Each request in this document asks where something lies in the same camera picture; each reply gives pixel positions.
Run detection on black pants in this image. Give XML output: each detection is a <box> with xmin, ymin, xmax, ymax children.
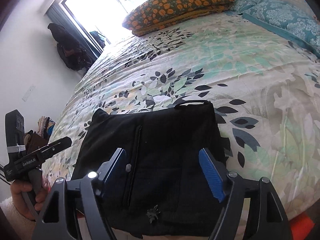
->
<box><xmin>72</xmin><ymin>100</ymin><xmax>225</xmax><ymax>237</ymax></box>

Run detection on black bag hanging on wall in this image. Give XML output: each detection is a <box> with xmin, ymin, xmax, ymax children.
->
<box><xmin>47</xmin><ymin>23</ymin><xmax>95</xmax><ymax>71</ymax></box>

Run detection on person's left hand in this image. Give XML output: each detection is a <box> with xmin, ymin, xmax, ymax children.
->
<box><xmin>10</xmin><ymin>177</ymin><xmax>49</xmax><ymax>221</ymax></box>

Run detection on red fluffy garment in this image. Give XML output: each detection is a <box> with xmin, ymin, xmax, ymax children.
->
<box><xmin>290</xmin><ymin>212</ymin><xmax>315</xmax><ymax>240</ymax></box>

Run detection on orange green patterned folded blanket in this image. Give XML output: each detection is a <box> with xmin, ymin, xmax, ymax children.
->
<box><xmin>122</xmin><ymin>0</ymin><xmax>235</xmax><ymax>36</ymax></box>

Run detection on floral bed sheet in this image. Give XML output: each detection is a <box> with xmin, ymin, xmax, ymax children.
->
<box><xmin>43</xmin><ymin>12</ymin><xmax>319</xmax><ymax>218</ymax></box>

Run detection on teal damask pillow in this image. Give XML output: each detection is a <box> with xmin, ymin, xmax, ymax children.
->
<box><xmin>230</xmin><ymin>0</ymin><xmax>319</xmax><ymax>57</ymax></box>

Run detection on cream fuzzy sleeve forearm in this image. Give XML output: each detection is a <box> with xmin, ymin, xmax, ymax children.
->
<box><xmin>1</xmin><ymin>197</ymin><xmax>35</xmax><ymax>239</ymax></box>

